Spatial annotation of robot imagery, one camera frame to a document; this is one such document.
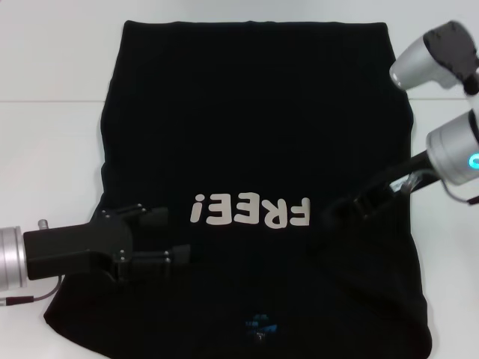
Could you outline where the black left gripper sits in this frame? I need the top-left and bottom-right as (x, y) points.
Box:
(22, 203), (192, 286)

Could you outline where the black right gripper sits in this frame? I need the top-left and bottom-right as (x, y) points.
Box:
(353, 150), (436, 220)

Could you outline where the black t-shirt with FREE print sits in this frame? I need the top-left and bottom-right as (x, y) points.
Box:
(43, 20), (431, 359)

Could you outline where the right arm connector cable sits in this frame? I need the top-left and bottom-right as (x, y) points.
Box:
(443, 181), (479, 206)

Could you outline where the arm connector cable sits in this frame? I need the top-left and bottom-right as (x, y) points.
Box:
(443, 181), (479, 206)
(0, 219), (63, 306)

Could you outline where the left arm connector cable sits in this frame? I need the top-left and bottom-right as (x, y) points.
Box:
(0, 219), (63, 306)

